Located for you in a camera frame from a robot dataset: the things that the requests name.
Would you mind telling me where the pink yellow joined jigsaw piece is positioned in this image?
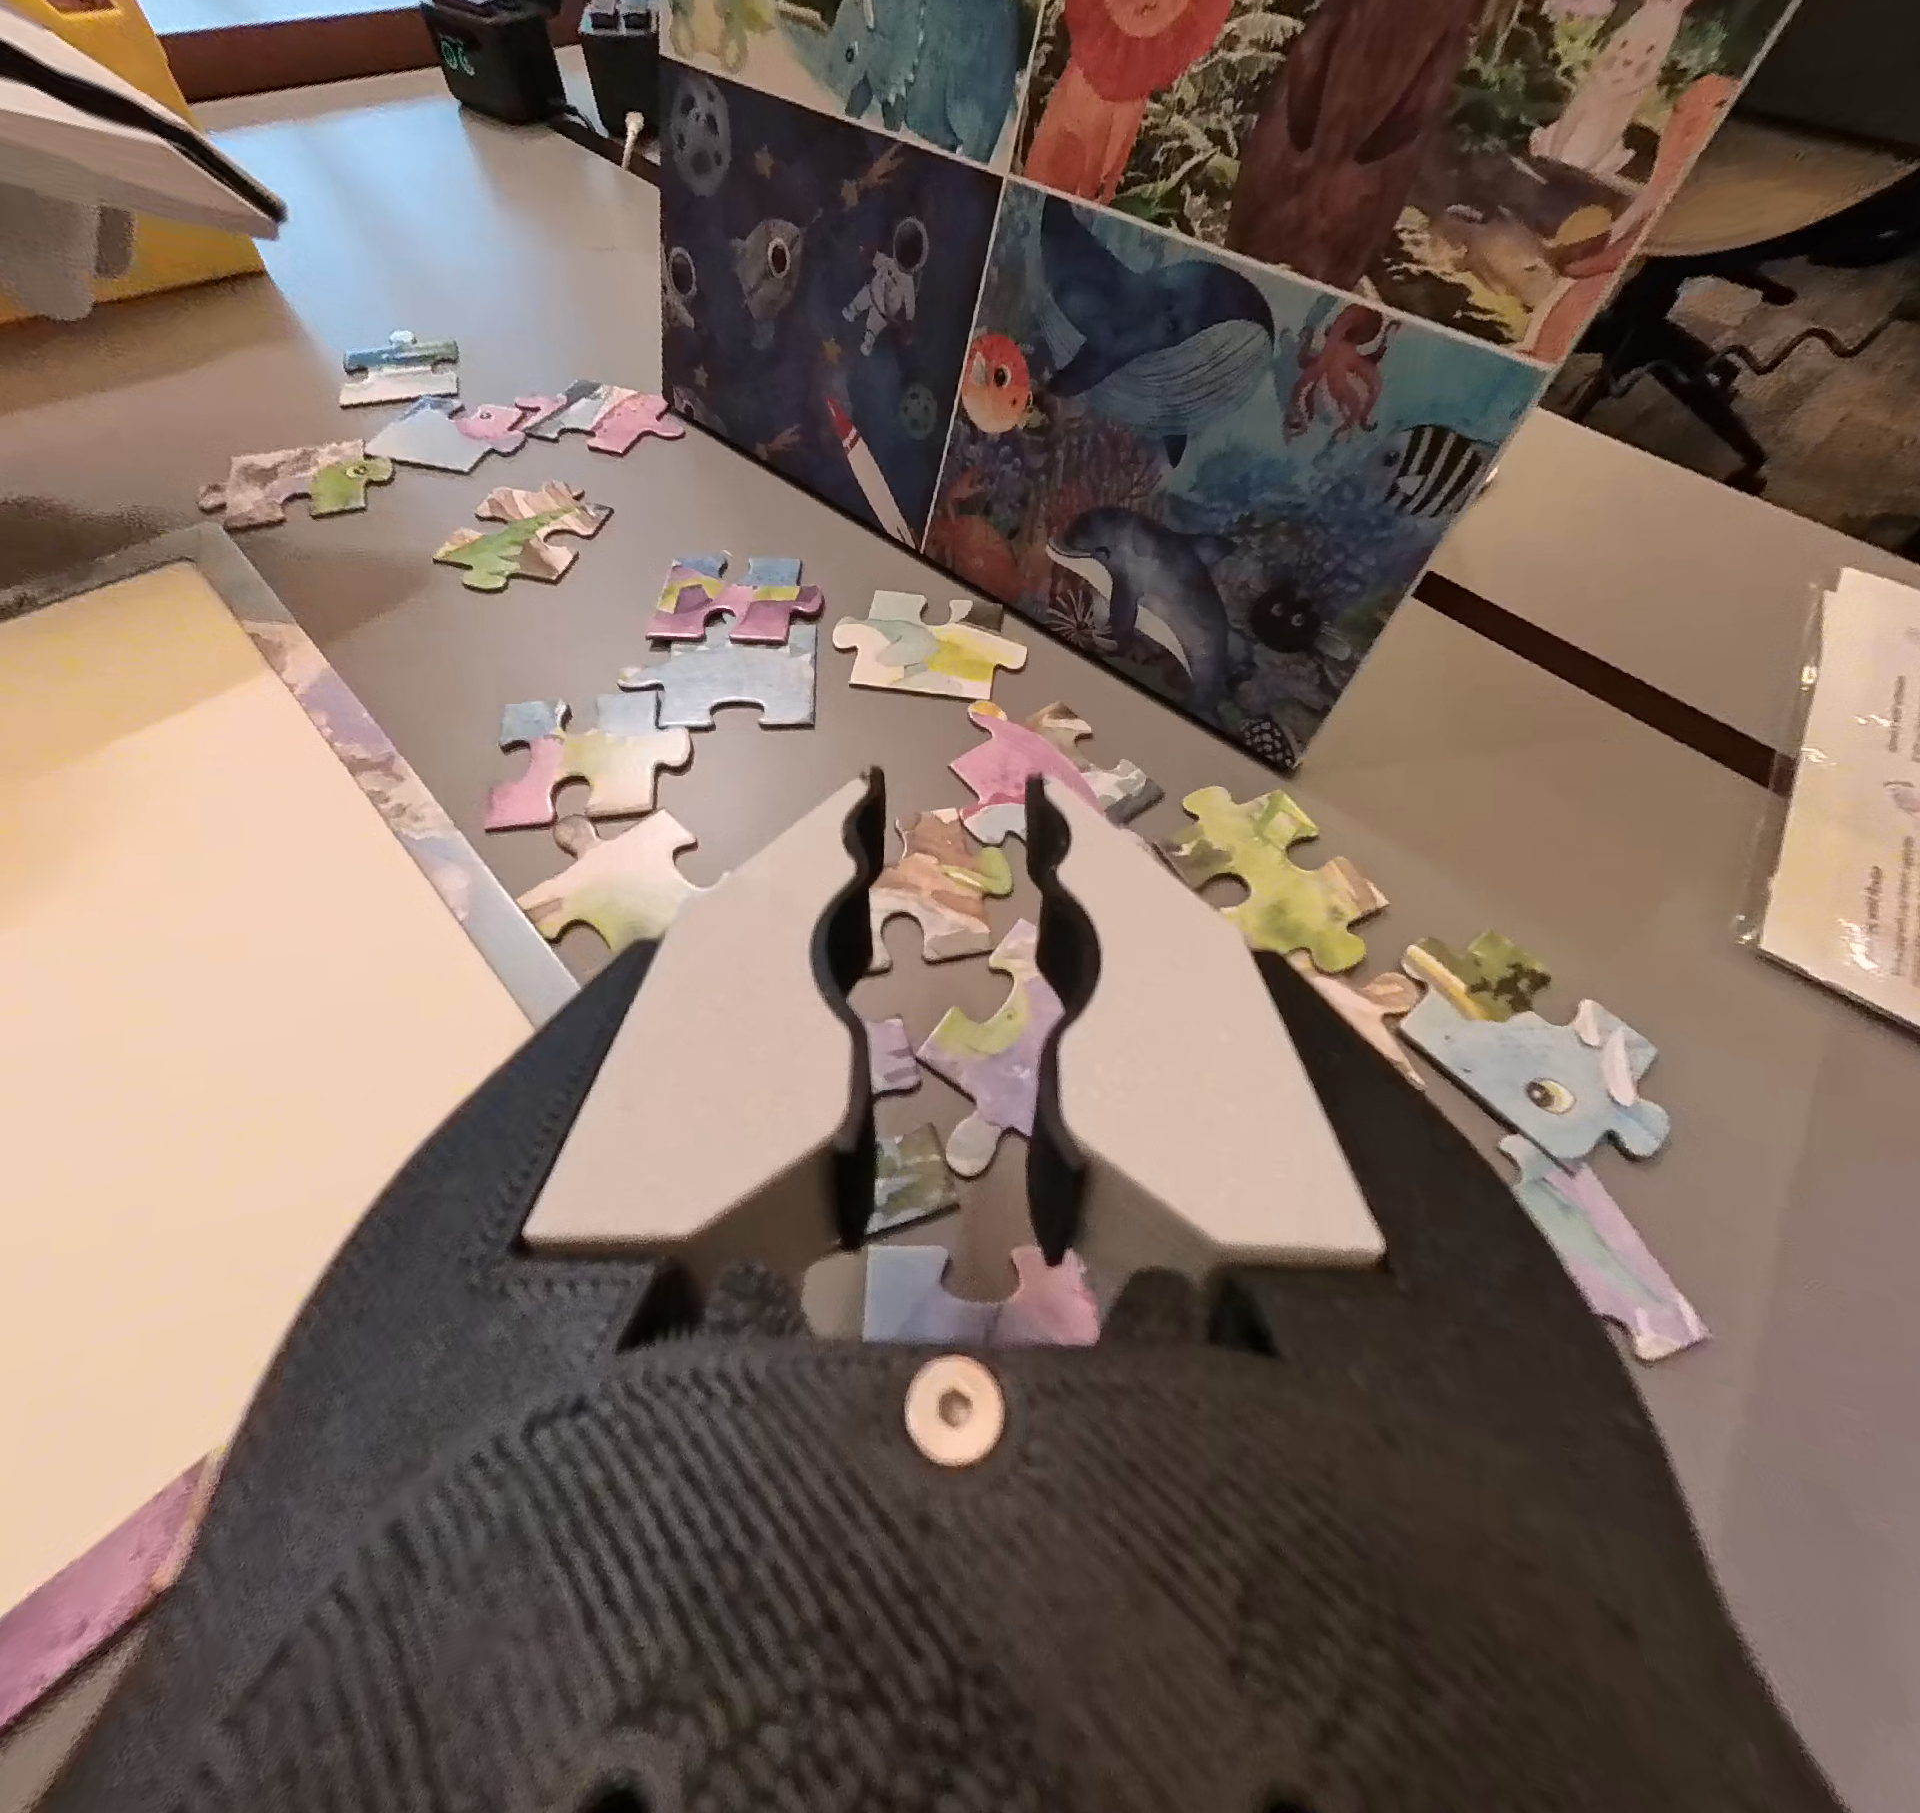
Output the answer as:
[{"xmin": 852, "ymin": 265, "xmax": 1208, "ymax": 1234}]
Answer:
[{"xmin": 647, "ymin": 553, "xmax": 827, "ymax": 650}]

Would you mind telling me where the puzzle tray with painted border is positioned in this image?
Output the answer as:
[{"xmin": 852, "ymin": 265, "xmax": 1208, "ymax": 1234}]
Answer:
[{"xmin": 0, "ymin": 520, "xmax": 577, "ymax": 1732}]

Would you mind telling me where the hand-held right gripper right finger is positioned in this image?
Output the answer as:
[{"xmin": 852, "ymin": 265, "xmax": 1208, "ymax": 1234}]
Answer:
[{"xmin": 1024, "ymin": 775, "xmax": 1386, "ymax": 1272}]

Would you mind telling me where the black office chair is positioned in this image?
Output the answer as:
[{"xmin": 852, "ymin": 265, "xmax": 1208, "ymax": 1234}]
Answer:
[{"xmin": 1575, "ymin": 118, "xmax": 1920, "ymax": 495}]

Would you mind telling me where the black device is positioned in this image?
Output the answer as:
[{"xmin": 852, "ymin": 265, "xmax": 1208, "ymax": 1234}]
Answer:
[{"xmin": 419, "ymin": 0, "xmax": 661, "ymax": 128}]

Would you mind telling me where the green dinosaur head jigsaw piece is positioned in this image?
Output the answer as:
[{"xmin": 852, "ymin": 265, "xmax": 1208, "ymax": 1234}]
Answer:
[{"xmin": 199, "ymin": 441, "xmax": 394, "ymax": 532}]

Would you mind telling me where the yellow plastic bin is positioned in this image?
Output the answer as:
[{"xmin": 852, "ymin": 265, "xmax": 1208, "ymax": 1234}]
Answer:
[{"xmin": 0, "ymin": 0, "xmax": 278, "ymax": 333}]

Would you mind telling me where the pile of jigsaw pieces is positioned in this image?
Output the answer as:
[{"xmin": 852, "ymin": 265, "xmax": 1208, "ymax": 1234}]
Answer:
[{"xmin": 199, "ymin": 329, "xmax": 1711, "ymax": 1365}]

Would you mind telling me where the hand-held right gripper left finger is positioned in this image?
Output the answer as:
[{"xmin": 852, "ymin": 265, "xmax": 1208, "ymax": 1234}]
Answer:
[{"xmin": 521, "ymin": 770, "xmax": 887, "ymax": 1263}]

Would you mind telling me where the illustrated puzzle box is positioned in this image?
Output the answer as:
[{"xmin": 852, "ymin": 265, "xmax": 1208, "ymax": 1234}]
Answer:
[{"xmin": 657, "ymin": 0, "xmax": 1877, "ymax": 772}]

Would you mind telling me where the printed paper sheet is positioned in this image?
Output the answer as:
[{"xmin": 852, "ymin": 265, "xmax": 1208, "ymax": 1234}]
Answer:
[{"xmin": 1732, "ymin": 565, "xmax": 1920, "ymax": 1034}]

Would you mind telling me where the green beige jigsaw piece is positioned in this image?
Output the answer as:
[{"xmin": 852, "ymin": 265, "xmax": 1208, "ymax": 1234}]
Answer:
[{"xmin": 434, "ymin": 482, "xmax": 614, "ymax": 592}]

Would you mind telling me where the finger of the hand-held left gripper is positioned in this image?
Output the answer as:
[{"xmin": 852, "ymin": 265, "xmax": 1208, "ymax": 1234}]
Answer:
[
  {"xmin": 0, "ymin": 93, "xmax": 286, "ymax": 240},
  {"xmin": 0, "ymin": 8, "xmax": 193, "ymax": 132}
]

